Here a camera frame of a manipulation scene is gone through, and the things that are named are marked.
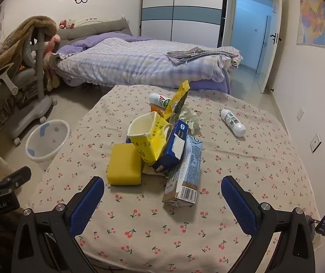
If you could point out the white door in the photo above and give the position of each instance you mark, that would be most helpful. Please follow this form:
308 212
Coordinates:
270 48

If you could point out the white and blue wardrobe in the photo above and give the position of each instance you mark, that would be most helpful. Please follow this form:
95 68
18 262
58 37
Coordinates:
179 11

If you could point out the crumpled white tissue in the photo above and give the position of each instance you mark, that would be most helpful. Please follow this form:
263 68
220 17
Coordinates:
190 119

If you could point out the blue cardboard box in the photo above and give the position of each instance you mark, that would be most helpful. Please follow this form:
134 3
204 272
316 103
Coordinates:
173 139

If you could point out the white fringed blanket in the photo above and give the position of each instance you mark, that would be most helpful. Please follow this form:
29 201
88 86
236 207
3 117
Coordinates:
232 57

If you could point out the brown fleece blanket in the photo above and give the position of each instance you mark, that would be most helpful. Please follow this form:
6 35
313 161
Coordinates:
17 39

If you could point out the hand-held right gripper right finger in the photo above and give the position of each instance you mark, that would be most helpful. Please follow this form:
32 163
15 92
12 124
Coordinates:
239 207

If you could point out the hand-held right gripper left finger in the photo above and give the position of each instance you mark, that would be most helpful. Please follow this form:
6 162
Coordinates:
87 204

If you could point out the yellow sponge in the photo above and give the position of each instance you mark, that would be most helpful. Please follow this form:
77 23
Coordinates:
124 166

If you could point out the yellow snack wrapper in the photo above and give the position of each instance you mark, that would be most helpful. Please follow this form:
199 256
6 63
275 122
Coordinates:
178 96

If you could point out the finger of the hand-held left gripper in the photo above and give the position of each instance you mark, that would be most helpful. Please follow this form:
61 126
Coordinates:
11 179

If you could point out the pink plush toy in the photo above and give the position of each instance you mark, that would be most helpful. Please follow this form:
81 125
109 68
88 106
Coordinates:
51 48

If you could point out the cherry print tablecloth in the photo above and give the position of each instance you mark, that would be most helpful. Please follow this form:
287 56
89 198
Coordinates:
156 233

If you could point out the grey headboard cushion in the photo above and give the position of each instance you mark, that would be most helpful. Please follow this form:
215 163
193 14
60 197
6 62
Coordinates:
94 30

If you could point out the small plush toys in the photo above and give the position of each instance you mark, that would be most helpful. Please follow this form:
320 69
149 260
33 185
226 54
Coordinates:
67 24

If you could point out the white plastic bottle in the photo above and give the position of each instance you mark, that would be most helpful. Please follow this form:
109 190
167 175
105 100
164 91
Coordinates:
233 122

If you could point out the pale blue milk carton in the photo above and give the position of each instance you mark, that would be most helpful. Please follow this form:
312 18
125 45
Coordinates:
188 173

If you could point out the white plastic bin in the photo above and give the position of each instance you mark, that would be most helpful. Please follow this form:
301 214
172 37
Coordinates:
47 145

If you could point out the white wall socket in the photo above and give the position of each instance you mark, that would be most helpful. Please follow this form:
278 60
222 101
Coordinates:
300 114
315 142

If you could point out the purple checked quilt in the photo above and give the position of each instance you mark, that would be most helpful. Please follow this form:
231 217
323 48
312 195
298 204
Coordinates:
128 59

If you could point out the grey folded cloth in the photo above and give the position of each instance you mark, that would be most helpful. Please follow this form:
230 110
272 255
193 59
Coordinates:
189 54

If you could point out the grey desk chair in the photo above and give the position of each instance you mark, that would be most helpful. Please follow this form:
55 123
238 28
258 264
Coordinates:
25 91

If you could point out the yellow carton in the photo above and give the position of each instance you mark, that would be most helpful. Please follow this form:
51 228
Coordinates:
144 142

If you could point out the white bottle with green label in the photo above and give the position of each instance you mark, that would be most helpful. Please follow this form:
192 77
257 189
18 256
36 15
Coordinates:
158 100

